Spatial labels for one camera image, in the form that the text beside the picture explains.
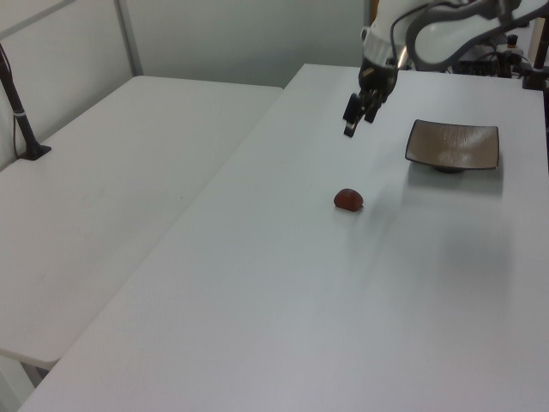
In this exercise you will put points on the black camera stand pole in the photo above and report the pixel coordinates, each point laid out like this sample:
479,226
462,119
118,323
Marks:
19,116

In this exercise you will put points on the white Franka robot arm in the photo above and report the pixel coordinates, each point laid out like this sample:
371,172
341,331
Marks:
442,30

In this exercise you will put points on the black clamp stand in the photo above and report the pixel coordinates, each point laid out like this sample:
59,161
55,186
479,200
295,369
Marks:
536,73

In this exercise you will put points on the black control equipment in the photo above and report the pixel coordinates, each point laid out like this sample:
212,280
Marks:
484,66

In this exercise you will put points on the small round brown food item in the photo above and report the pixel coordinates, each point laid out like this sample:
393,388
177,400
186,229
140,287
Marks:
348,200

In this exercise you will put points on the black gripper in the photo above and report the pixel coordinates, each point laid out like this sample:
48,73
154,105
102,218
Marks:
377,77

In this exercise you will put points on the square brown ceramic plate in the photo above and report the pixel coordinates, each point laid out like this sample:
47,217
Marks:
454,143

